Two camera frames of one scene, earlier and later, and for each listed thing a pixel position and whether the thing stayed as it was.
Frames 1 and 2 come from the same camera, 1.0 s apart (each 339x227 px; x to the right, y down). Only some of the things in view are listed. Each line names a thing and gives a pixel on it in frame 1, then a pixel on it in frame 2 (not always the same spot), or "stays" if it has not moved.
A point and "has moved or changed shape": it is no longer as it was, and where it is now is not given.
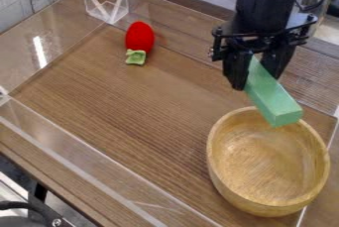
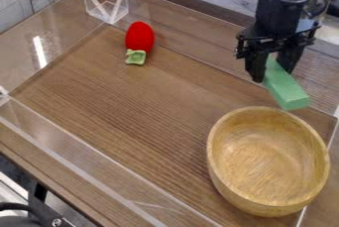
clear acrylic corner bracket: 106,10 stays
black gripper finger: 236,62 → 255,59
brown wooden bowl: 267,170 stays
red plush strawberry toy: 139,41 stays
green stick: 267,95 has moved or changed shape
